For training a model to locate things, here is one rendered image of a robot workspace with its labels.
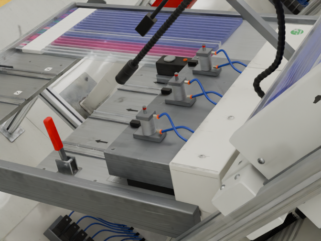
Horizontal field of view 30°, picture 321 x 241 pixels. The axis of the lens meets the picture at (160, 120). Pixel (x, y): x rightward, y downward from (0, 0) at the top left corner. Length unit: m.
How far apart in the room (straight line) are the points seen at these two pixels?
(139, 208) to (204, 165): 0.14
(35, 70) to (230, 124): 0.63
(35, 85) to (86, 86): 1.19
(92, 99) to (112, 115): 1.26
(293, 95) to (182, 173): 0.26
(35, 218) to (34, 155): 0.84
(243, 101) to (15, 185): 0.43
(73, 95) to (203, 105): 1.49
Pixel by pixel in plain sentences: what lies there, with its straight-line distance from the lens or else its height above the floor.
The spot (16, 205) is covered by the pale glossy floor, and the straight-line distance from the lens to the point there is 2.17.
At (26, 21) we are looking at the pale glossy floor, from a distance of 2.63.
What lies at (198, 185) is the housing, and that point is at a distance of 0.87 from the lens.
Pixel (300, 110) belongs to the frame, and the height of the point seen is 1.50.
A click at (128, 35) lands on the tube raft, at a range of 1.47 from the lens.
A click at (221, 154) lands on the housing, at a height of 1.29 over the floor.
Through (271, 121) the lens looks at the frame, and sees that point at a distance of 0.70.
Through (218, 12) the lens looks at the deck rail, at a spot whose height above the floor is 1.04.
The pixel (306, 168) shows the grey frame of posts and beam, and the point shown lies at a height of 1.47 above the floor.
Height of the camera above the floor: 1.89
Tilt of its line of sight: 45 degrees down
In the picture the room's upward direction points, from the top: 46 degrees clockwise
